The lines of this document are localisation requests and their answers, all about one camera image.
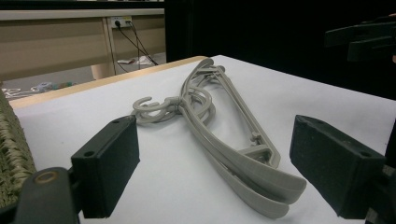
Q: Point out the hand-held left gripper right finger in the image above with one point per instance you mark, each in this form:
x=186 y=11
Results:
x=336 y=168

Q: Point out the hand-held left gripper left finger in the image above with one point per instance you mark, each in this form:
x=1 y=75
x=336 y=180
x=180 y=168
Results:
x=106 y=168

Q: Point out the grey plastic clothes hanger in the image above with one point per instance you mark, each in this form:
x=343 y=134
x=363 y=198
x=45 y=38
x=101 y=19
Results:
x=267 y=156
x=267 y=208
x=280 y=184

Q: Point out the green woven basket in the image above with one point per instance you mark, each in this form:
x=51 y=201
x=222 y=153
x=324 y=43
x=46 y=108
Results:
x=12 y=155

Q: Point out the white table mat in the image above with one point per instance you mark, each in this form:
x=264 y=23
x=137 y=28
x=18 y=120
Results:
x=174 y=174

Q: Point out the black curtain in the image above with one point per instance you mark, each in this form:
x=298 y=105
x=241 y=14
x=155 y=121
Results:
x=264 y=34

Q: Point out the colourful toys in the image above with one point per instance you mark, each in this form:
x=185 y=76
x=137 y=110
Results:
x=46 y=86

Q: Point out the white crumpled paper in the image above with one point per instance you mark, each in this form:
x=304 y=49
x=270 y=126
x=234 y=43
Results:
x=137 y=60

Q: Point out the beige desk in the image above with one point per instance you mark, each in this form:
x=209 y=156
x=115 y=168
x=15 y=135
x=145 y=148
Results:
x=46 y=46

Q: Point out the white power strip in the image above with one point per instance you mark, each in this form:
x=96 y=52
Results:
x=122 y=21

